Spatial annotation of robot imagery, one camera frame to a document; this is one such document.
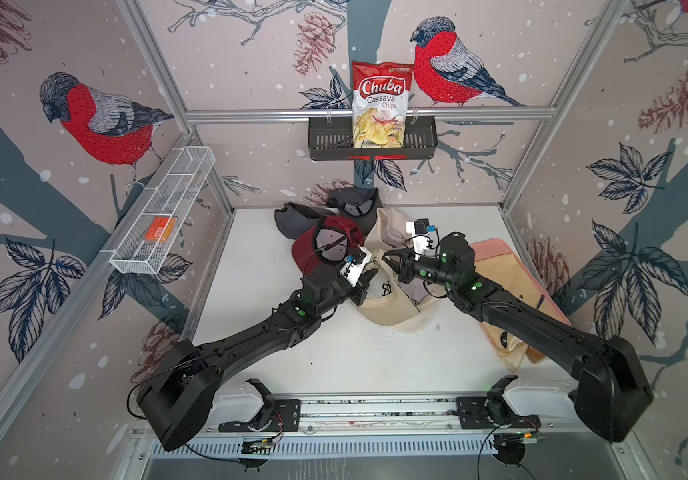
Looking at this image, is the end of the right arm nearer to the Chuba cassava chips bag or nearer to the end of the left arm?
the end of the left arm

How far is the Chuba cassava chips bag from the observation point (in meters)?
0.85

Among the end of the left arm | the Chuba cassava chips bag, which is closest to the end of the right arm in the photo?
the end of the left arm
